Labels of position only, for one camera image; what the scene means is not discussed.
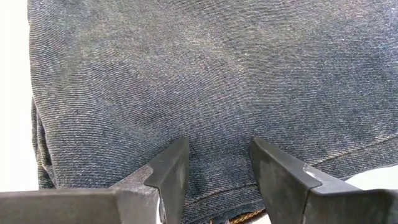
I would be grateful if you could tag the dark blue denim jeans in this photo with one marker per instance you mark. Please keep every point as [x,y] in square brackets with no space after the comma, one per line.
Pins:
[202,77]

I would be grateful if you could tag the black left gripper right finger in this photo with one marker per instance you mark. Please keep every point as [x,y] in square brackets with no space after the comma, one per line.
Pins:
[311,199]

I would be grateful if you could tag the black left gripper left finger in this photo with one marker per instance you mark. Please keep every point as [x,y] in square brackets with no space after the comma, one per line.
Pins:
[93,207]

